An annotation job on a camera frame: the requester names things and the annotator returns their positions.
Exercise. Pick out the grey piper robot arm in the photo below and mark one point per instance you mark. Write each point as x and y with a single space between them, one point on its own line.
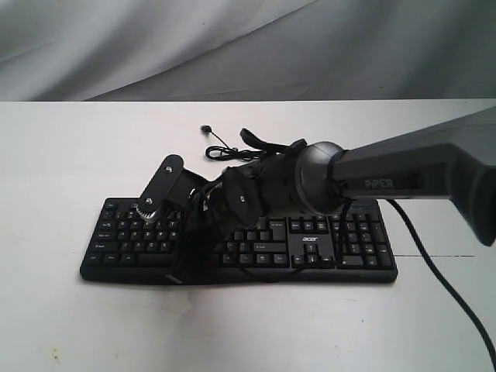
454 160

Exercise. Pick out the black acer keyboard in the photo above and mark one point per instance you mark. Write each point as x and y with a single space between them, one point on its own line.
123 249

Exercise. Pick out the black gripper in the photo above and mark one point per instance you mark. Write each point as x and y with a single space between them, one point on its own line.
204 220

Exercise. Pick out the grey backdrop cloth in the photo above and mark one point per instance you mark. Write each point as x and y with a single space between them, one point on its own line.
246 50

